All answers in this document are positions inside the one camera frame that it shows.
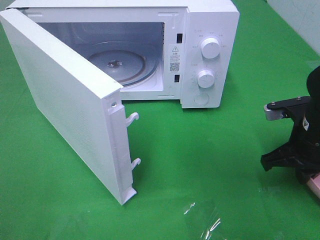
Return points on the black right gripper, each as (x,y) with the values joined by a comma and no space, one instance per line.
(301,152)

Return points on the pink round plate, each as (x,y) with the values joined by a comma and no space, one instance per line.
(314,184)

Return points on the round door release button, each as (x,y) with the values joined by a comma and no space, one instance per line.
(202,99)

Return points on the white microwave door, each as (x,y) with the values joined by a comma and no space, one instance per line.
(81,102)

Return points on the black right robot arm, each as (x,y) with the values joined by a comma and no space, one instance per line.
(313,88)

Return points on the lower white control knob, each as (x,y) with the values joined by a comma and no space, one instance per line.
(206,78)

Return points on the white control knob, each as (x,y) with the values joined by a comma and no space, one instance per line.
(210,47)
(206,78)

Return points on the upper white control knob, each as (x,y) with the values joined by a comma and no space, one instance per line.
(210,47)

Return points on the white microwave oven body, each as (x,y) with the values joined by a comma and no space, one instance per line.
(170,31)

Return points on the glass microwave turntable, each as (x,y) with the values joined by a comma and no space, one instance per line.
(125,67)

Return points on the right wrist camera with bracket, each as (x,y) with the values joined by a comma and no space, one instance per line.
(293,108)

